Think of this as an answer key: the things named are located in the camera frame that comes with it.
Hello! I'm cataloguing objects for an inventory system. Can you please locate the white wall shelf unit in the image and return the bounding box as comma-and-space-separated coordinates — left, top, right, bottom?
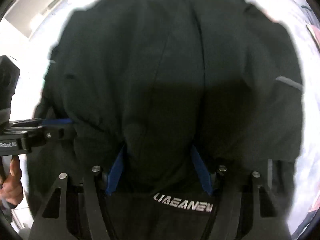
4, 0, 63, 38

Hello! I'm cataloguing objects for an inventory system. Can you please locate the black jacket with white lettering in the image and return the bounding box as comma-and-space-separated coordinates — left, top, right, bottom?
27, 0, 303, 239

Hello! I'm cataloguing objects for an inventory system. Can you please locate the person's left hand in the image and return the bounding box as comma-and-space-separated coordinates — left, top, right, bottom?
1, 155, 23, 206

